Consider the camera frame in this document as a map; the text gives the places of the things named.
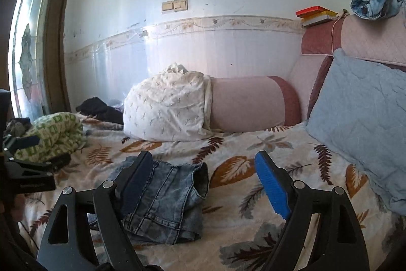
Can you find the yellow book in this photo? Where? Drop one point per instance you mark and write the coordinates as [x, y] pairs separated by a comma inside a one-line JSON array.
[[326, 15]]

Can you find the black cloth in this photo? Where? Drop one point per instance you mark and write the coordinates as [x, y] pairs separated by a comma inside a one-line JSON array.
[[101, 110]]

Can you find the pink bolster cushion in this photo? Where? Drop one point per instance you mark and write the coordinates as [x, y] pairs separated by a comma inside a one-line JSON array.
[[247, 102]]

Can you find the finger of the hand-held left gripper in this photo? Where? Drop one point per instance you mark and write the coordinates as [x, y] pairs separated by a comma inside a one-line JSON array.
[[47, 161], [23, 141]]

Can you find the red book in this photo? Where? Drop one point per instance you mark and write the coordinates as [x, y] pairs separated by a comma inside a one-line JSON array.
[[314, 10]]

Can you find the blue denim pants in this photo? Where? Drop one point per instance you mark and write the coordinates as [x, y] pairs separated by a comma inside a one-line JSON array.
[[168, 194]]

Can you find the blue quilted pillow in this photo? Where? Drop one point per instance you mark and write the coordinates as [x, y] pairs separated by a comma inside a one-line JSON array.
[[358, 118]]

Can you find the light blue denim garment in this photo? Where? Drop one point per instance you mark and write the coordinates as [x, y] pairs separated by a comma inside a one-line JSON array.
[[374, 4]]

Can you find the beige light switch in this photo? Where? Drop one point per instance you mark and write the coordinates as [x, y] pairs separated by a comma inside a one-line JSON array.
[[174, 5]]

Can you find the green patterned cloth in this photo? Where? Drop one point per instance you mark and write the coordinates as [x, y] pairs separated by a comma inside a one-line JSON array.
[[54, 134]]

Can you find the white sprig print pillow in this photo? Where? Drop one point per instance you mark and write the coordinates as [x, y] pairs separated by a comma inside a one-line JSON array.
[[165, 106]]

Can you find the pink padded headboard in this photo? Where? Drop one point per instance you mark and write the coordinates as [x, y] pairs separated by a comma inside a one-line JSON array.
[[368, 39]]

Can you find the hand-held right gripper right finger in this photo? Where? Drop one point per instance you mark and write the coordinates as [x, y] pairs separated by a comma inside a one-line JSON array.
[[272, 185]]

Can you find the white book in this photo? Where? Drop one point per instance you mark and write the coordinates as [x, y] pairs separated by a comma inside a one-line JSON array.
[[317, 22]]

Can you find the leaf print fleece blanket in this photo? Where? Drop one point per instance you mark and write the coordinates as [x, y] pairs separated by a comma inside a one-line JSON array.
[[241, 144]]

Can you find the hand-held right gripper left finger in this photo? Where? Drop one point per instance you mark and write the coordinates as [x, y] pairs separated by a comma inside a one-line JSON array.
[[136, 182]]

